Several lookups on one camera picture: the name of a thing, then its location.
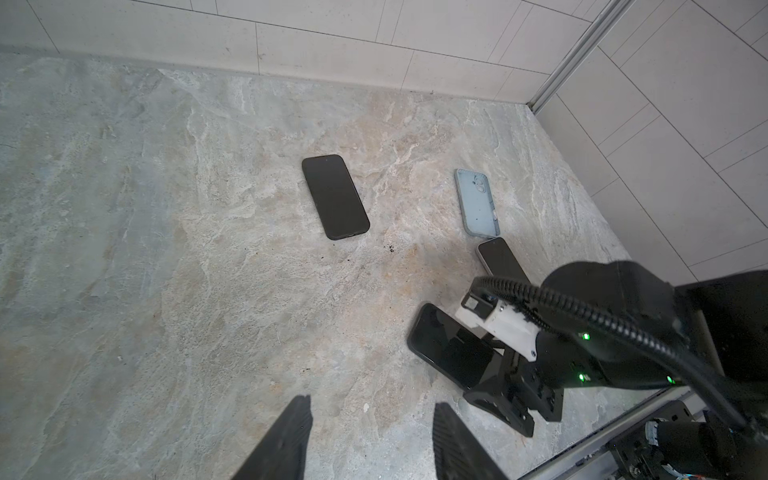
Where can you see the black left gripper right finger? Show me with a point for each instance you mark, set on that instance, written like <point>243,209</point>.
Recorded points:
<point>457,453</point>

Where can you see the light blue phone case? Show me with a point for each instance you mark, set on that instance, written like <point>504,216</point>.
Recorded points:
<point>476,203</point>

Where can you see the purple-edged phone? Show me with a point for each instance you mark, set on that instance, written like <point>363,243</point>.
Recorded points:
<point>335,197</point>
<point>451,349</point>

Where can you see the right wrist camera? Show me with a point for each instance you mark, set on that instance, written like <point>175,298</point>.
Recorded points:
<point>502,320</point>

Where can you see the aluminium right corner post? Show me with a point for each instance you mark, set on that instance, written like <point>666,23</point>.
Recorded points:
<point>605,20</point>

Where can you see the black phone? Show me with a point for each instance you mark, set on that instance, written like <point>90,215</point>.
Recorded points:
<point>498,260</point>

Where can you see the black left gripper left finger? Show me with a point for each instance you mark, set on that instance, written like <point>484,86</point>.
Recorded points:
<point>281,453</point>

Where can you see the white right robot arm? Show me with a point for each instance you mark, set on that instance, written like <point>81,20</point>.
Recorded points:
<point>620,326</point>

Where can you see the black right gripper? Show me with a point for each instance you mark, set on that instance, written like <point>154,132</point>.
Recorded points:
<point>511,389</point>

